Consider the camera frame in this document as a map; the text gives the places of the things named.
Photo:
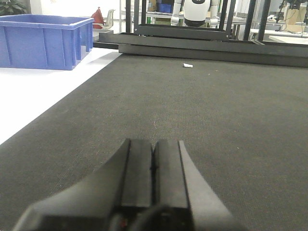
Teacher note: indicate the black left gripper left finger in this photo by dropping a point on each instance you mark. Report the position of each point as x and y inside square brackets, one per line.
[122, 185]

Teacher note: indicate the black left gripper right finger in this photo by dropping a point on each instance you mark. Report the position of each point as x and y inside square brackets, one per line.
[180, 185]

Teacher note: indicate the dark grey table mat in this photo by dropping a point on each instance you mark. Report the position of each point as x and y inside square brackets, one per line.
[245, 126]

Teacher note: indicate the small white paper scrap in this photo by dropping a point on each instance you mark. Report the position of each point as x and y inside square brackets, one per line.
[187, 65]

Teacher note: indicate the white plastic chair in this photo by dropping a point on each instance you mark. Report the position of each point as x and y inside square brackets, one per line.
[109, 22]

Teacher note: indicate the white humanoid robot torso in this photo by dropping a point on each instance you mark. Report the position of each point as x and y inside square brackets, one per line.
[195, 12]

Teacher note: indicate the red cloth bag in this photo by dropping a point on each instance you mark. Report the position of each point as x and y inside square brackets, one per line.
[98, 19]

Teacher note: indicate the blue plastic bin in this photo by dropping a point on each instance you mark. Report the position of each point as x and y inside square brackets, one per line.
[50, 42]

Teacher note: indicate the black metal frame rack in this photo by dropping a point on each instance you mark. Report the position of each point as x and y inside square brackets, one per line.
[205, 43]

